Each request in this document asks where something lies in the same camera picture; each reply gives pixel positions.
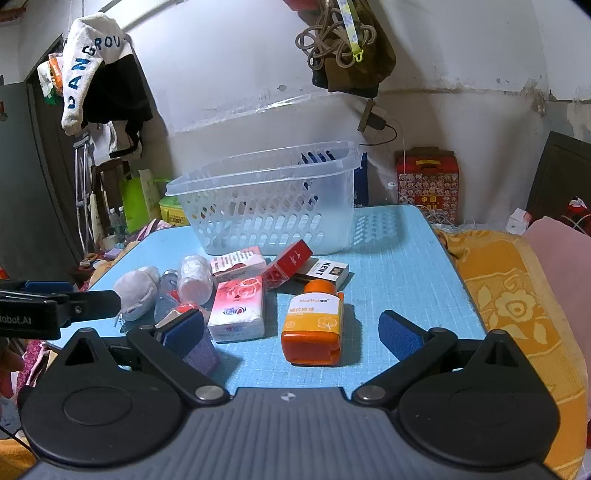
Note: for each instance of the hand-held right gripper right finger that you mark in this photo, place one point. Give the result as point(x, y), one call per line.
point(398, 336)

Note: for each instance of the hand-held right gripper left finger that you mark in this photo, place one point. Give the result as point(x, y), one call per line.
point(183, 331)

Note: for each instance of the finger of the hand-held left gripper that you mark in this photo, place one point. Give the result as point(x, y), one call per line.
point(48, 287)
point(94, 303)

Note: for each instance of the purple small box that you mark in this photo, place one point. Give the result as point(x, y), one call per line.
point(203, 355)

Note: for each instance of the clear small bottle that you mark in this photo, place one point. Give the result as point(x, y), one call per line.
point(165, 300)

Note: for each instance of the grey plush toy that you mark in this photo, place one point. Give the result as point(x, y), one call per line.
point(136, 290)

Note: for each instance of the white plastic-wrapped roll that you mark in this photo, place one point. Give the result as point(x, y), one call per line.
point(195, 277)

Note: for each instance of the pink tissue pack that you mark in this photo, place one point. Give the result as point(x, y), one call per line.
point(238, 309)

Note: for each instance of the red and white tissue pack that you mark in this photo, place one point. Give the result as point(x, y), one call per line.
point(238, 264)

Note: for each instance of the orange plastic bottle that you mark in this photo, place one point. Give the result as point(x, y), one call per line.
point(311, 323)

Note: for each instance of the white cigarette box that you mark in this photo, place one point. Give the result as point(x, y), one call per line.
point(325, 271)

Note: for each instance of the red cigarette box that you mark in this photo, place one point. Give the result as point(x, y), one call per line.
point(288, 263)

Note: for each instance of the clear plastic basket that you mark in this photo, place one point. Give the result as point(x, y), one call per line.
point(272, 207)

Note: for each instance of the person's left hand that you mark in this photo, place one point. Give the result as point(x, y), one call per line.
point(9, 369)

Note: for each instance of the metal crutch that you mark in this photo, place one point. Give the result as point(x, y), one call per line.
point(83, 194)

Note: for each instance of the dark grey door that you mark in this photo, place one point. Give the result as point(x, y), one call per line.
point(27, 184)

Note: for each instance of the green shopping bag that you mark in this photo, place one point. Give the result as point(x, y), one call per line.
point(136, 203)

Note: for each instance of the yellow-green box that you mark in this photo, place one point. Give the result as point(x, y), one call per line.
point(173, 213)

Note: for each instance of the orange floral blanket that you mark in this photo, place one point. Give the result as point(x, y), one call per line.
point(512, 295)

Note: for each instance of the red gift box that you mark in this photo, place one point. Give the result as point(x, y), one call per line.
point(427, 184)

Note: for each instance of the blue shopping bag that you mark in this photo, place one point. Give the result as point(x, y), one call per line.
point(361, 180)

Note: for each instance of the small white box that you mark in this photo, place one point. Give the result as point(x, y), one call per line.
point(517, 221)

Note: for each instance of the pink cloth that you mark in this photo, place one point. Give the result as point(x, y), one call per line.
point(561, 258)

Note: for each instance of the black hanging garment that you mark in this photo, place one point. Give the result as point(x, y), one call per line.
point(122, 92)

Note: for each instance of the black power adapter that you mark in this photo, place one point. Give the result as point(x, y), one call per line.
point(376, 121)

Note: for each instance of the white jacket with blue letters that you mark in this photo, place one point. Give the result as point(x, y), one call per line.
point(85, 69)

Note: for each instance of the dark wooden board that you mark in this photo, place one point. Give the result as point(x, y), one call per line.
point(561, 175)

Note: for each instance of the olive hanging bag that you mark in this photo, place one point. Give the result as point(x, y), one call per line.
point(374, 64)

